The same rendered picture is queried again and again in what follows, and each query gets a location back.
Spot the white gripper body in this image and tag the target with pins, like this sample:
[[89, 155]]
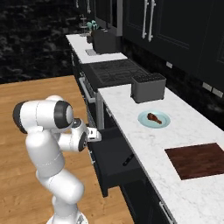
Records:
[[96, 137]]

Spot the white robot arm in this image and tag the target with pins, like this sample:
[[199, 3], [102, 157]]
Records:
[[46, 151]]

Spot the black open drawer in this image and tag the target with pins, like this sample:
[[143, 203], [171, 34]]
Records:
[[113, 157]]

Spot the brown meat drumstick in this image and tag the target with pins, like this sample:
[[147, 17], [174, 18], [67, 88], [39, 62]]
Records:
[[154, 117]]

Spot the light blue plate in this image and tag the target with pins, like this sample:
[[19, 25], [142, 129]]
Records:
[[163, 119]]

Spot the dark wooden cutting board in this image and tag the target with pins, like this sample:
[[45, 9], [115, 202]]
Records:
[[198, 160]]

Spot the black oven door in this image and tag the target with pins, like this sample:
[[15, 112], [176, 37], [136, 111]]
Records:
[[89, 109]]

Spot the black hob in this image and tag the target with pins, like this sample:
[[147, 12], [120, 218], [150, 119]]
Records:
[[116, 71]]

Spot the black far base cupboards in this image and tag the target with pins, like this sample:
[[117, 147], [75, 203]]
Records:
[[75, 62]]

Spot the black base cupboard door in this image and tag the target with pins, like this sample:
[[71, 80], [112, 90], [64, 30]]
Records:
[[140, 201]]

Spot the grey flat tray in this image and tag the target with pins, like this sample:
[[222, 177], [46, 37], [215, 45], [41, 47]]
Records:
[[90, 52]]

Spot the black box appliance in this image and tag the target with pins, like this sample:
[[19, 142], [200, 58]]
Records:
[[105, 40]]

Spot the teal kitchen item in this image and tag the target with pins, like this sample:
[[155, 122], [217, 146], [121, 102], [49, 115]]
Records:
[[93, 25]]

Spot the white wall socket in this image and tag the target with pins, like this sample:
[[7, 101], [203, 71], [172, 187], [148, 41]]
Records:
[[169, 65], [213, 89]]

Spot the black wall cupboard door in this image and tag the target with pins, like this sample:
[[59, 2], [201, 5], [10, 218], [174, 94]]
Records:
[[178, 32], [218, 43], [134, 20]]

